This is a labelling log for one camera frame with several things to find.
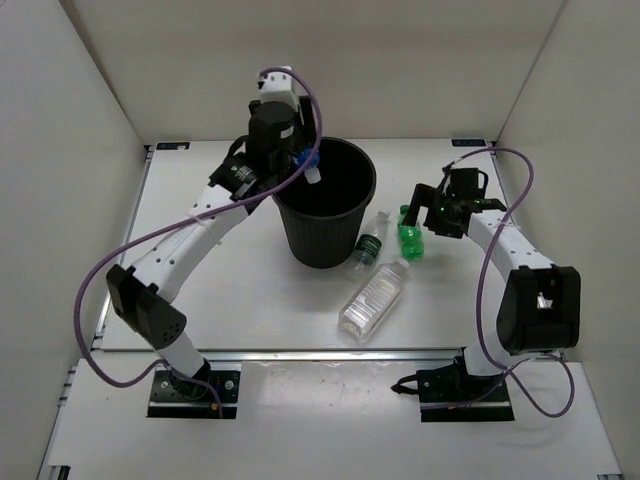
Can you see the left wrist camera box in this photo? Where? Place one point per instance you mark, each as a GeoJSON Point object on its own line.
{"type": "Point", "coordinates": [278, 87]}

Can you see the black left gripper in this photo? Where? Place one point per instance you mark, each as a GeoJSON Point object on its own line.
{"type": "Point", "coordinates": [304, 132]}

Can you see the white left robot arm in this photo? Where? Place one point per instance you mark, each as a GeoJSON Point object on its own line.
{"type": "Point", "coordinates": [143, 293]}

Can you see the blue corner label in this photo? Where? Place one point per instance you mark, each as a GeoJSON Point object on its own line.
{"type": "Point", "coordinates": [468, 143]}
{"type": "Point", "coordinates": [171, 146]}

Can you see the black ribbed plastic bin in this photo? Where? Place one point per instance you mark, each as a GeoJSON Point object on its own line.
{"type": "Point", "coordinates": [322, 220]}

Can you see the clear square plastic bottle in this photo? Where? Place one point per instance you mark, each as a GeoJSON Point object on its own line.
{"type": "Point", "coordinates": [369, 305]}

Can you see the left blue corner label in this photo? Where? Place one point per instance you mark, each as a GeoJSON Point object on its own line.
{"type": "Point", "coordinates": [171, 146]}

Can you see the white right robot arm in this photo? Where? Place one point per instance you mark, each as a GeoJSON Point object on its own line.
{"type": "Point", "coordinates": [540, 307]}

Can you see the clear bottle dark green label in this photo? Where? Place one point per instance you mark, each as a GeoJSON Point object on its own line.
{"type": "Point", "coordinates": [367, 249]}

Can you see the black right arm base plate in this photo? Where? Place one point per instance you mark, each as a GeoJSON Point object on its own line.
{"type": "Point", "coordinates": [450, 395]}

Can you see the clear bottle blue label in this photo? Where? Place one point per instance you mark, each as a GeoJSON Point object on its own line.
{"type": "Point", "coordinates": [309, 164]}

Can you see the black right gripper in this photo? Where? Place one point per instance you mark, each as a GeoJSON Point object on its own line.
{"type": "Point", "coordinates": [432, 197]}

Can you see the aluminium table edge rail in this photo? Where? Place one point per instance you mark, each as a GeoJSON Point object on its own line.
{"type": "Point", "coordinates": [333, 355]}

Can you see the right blue corner label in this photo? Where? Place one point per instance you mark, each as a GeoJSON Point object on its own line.
{"type": "Point", "coordinates": [468, 143]}

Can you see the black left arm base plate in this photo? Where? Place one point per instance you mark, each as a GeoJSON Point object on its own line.
{"type": "Point", "coordinates": [172, 398]}

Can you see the green plastic soda bottle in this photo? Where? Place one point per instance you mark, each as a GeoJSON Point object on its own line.
{"type": "Point", "coordinates": [410, 237]}

